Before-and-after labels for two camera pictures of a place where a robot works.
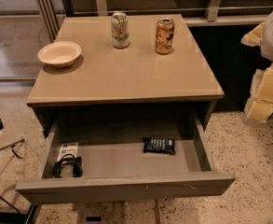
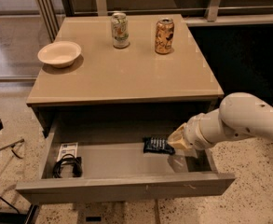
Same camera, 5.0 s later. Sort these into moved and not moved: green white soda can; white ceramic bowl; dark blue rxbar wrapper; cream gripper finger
Moved: cream gripper finger
Not moved: green white soda can; dark blue rxbar wrapper; white ceramic bowl
